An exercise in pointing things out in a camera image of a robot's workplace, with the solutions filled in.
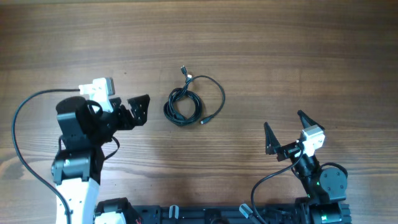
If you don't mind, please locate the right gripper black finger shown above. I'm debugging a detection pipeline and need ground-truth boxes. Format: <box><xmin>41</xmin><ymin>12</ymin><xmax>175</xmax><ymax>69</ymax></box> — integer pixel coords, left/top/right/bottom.
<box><xmin>264</xmin><ymin>122</ymin><xmax>281</xmax><ymax>155</ymax></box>
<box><xmin>297</xmin><ymin>110</ymin><xmax>325</xmax><ymax>131</ymax></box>

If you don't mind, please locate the black thin USB cable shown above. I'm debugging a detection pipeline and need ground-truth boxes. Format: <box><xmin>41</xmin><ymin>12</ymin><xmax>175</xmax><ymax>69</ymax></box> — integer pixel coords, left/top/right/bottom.
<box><xmin>167</xmin><ymin>65</ymin><xmax>193</xmax><ymax>103</ymax></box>

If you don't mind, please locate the black USB cable long loop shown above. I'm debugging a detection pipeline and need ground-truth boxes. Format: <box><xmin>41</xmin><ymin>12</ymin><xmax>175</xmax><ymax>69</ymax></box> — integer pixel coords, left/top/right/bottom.
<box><xmin>185</xmin><ymin>74</ymin><xmax>226</xmax><ymax>126</ymax></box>

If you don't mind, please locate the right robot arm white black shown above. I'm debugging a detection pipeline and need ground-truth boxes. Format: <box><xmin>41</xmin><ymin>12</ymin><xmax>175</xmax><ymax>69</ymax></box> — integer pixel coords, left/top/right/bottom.
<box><xmin>264</xmin><ymin>110</ymin><xmax>351</xmax><ymax>223</ymax></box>

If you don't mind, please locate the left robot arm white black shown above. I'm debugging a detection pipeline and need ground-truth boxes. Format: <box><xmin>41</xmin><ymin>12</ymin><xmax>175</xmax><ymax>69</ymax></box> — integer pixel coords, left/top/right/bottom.
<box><xmin>52</xmin><ymin>95</ymin><xmax>150</xmax><ymax>223</ymax></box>

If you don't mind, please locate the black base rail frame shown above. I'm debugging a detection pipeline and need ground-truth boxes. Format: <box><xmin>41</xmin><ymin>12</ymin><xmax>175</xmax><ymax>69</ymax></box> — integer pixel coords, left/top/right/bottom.
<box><xmin>93</xmin><ymin>197</ymin><xmax>352</xmax><ymax>224</ymax></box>

